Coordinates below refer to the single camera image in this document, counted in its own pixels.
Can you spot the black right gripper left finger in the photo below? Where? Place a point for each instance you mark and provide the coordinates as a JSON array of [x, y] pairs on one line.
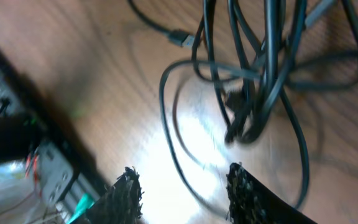
[[120, 204]]

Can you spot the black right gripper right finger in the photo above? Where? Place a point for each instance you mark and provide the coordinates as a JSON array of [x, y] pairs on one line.
[[251, 202]]

